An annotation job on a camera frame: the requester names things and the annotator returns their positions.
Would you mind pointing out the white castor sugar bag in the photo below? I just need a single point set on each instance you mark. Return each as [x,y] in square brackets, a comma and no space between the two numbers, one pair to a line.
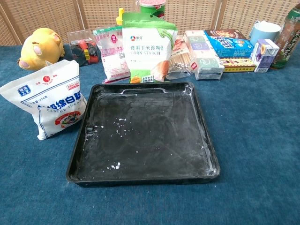
[54,103]

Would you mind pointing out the bag of wooden sticks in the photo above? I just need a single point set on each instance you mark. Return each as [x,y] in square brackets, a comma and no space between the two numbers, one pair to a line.
[179,58]

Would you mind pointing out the clear bag with pink print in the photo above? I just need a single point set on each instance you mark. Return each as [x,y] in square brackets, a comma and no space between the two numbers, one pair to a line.
[112,56]

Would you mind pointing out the clear bag dark items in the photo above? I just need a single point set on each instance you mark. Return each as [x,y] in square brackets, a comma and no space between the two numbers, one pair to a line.
[82,48]

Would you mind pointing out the black baking tray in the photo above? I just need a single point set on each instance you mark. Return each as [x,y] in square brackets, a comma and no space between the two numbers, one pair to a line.
[145,133]

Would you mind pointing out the green white corn starch pouch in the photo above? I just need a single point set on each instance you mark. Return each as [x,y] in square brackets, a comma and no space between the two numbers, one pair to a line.
[146,49]

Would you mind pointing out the pack of tissue packets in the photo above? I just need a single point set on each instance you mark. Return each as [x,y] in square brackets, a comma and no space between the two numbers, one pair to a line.
[204,56]

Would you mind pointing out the brown yellow flat box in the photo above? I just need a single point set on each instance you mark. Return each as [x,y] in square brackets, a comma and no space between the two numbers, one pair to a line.
[236,64]

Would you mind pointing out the yellow plastic clip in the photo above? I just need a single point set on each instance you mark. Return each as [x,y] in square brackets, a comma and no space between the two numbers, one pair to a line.
[120,17]

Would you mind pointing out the blue snack box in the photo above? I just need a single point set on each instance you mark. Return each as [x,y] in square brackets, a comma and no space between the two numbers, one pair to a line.
[230,45]

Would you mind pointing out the green red cup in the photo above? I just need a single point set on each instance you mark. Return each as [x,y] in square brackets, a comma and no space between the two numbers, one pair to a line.
[153,7]

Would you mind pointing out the woven folding screen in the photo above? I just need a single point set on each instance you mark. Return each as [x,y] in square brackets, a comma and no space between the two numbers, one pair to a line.
[199,14]

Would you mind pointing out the small purple juice carton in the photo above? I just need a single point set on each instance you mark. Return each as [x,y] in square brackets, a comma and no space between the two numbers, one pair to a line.
[263,55]

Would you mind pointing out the yellow plush toy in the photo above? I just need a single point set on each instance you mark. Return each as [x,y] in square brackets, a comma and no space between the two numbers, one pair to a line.
[39,48]

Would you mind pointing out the light blue mug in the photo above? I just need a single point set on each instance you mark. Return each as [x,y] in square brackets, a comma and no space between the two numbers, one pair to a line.
[264,31]

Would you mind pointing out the green tea bottle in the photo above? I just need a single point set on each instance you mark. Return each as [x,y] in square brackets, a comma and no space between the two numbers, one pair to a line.
[287,37]

